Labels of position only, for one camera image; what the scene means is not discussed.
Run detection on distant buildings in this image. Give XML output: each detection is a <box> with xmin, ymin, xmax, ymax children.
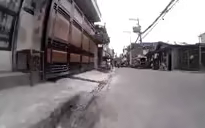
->
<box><xmin>103</xmin><ymin>41</ymin><xmax>159</xmax><ymax>69</ymax></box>

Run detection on grey asphalt road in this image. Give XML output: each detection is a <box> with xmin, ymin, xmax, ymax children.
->
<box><xmin>58</xmin><ymin>66</ymin><xmax>205</xmax><ymax>128</ymax></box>

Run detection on low dark shed building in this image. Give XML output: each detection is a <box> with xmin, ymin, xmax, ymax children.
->
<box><xmin>146</xmin><ymin>41</ymin><xmax>205</xmax><ymax>72</ymax></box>

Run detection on utility pole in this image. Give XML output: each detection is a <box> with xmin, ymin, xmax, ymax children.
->
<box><xmin>128</xmin><ymin>17</ymin><xmax>144</xmax><ymax>45</ymax></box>

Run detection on dark gutter strip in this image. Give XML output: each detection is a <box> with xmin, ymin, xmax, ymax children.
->
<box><xmin>33</xmin><ymin>74</ymin><xmax>115</xmax><ymax>128</ymax></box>

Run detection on overhead wires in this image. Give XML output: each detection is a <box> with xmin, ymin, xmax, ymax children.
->
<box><xmin>134</xmin><ymin>0</ymin><xmax>180</xmax><ymax>44</ymax></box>

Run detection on brown panelled building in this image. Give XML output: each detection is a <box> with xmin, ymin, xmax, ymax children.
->
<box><xmin>0</xmin><ymin>0</ymin><xmax>111</xmax><ymax>81</ymax></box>

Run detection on pale concrete pavement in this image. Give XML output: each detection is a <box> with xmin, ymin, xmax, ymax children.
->
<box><xmin>0</xmin><ymin>69</ymin><xmax>115</xmax><ymax>128</ymax></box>

